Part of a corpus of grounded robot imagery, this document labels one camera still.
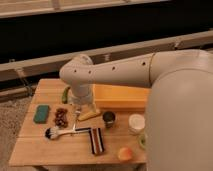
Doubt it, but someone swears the yellow corn cob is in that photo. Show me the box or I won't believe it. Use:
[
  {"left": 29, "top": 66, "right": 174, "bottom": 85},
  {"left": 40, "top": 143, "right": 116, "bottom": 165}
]
[{"left": 78, "top": 109, "right": 101, "bottom": 121}]

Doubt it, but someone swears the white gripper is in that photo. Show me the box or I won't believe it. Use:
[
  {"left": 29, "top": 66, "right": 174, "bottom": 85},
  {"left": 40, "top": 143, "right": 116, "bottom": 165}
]
[{"left": 70, "top": 91, "right": 94, "bottom": 105}]

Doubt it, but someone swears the green sponge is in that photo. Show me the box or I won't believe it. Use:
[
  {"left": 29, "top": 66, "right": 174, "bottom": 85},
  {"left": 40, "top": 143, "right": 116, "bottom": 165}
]
[{"left": 33, "top": 105, "right": 49, "bottom": 124}]

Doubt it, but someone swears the green plastic cup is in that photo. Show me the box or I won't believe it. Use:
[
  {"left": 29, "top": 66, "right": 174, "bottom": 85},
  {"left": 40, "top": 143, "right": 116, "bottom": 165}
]
[{"left": 139, "top": 133, "right": 146, "bottom": 150}]

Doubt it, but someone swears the dark metal cup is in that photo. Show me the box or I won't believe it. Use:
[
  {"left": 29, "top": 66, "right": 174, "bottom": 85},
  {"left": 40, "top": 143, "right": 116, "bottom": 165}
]
[{"left": 102, "top": 111, "right": 116, "bottom": 128}]

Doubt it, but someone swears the white lidded container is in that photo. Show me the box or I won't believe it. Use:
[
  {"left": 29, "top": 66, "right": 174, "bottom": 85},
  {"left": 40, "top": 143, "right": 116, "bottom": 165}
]
[{"left": 128, "top": 114, "right": 145, "bottom": 134}]

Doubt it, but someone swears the orange plastic tray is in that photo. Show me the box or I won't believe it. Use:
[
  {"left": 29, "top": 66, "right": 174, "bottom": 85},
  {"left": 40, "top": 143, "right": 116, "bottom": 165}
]
[{"left": 93, "top": 84, "right": 149, "bottom": 109}]

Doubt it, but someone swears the brown grape bunch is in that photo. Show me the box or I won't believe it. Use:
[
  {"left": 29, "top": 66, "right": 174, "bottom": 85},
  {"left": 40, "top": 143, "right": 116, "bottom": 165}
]
[{"left": 54, "top": 108, "right": 68, "bottom": 128}]

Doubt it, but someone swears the wooden table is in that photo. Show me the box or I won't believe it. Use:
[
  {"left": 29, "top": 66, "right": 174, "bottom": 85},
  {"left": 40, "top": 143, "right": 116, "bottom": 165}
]
[{"left": 9, "top": 79, "right": 146, "bottom": 166}]

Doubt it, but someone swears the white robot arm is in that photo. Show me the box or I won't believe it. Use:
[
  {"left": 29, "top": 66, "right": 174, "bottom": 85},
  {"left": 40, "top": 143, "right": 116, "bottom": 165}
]
[{"left": 60, "top": 49, "right": 213, "bottom": 171}]

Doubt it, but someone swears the orange peach fruit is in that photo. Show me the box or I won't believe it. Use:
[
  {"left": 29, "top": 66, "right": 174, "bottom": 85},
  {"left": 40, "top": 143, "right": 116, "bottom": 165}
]
[{"left": 118, "top": 147, "right": 133, "bottom": 162}]

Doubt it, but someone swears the green chili pepper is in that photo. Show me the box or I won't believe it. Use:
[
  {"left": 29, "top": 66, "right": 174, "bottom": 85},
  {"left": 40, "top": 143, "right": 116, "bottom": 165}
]
[{"left": 61, "top": 87, "right": 70, "bottom": 104}]

